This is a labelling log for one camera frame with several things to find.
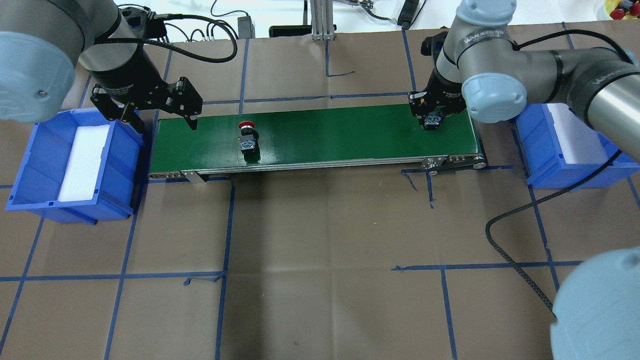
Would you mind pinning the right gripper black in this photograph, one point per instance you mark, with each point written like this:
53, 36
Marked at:
446, 86

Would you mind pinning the black handle bar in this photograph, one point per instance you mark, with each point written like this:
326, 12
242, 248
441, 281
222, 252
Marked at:
277, 31

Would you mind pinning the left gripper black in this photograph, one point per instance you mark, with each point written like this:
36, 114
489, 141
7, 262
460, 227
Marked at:
131, 76

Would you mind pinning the black power adapter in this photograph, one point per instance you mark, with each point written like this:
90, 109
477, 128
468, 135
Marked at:
245, 27

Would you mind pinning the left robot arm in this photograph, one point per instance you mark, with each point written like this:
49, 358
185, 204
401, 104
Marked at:
42, 42

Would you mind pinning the white foam pad bin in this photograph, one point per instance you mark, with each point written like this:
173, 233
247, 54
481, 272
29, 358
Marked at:
579, 144
81, 174

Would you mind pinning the red push button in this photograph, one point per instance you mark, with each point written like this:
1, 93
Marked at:
249, 138

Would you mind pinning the aluminium frame post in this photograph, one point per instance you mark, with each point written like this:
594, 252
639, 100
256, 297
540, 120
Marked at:
322, 20

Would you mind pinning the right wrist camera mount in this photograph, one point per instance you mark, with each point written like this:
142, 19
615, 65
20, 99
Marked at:
432, 46

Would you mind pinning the green conveyor belt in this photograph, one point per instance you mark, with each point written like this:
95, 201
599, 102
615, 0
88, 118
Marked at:
296, 140

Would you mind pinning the blue bin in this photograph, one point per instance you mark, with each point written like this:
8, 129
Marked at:
559, 148
44, 162

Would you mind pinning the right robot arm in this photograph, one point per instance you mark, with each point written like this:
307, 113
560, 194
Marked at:
478, 68

